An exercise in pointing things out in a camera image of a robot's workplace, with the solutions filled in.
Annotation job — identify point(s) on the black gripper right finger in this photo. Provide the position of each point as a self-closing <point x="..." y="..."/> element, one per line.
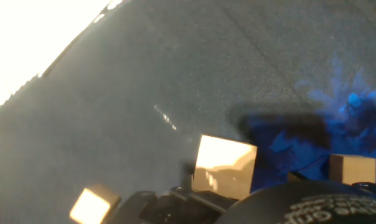
<point x="297" y="176"/>

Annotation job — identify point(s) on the large wooden cube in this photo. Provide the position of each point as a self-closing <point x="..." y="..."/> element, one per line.
<point x="225" y="161"/>

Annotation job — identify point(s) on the small wooden cube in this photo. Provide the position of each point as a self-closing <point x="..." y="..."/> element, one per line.
<point x="353" y="169"/>
<point x="91" y="207"/>

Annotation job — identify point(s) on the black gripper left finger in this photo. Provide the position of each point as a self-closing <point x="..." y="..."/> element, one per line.
<point x="181" y="208"/>

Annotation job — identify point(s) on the blue landscape print mat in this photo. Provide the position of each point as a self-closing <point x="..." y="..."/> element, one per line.
<point x="144" y="93"/>

